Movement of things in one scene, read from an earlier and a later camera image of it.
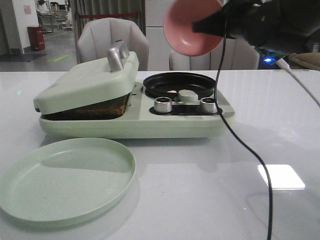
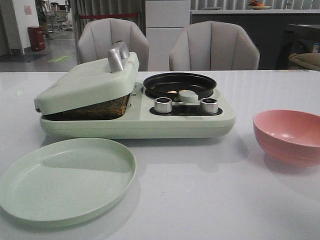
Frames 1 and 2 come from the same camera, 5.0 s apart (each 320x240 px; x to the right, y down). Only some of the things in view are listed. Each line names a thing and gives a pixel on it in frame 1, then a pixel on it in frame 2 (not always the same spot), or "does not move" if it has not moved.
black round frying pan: [169, 84] does not move
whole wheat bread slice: [111, 110] does not move
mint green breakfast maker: [185, 121] does not move
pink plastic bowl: [178, 30] to [291, 137]
